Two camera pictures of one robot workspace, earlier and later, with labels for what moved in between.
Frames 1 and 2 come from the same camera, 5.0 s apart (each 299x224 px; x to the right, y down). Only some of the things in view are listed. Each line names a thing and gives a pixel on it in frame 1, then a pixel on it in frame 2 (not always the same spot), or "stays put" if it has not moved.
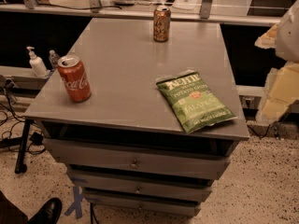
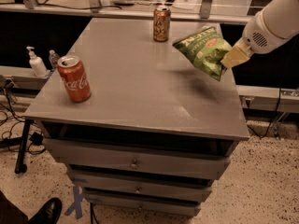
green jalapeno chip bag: [194, 104] -> [206, 48]
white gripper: [289, 36] -> [256, 38]
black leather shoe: [49, 213] stays put
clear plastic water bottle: [53, 58] stays put
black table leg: [21, 166] stays put
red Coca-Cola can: [75, 77] stays put
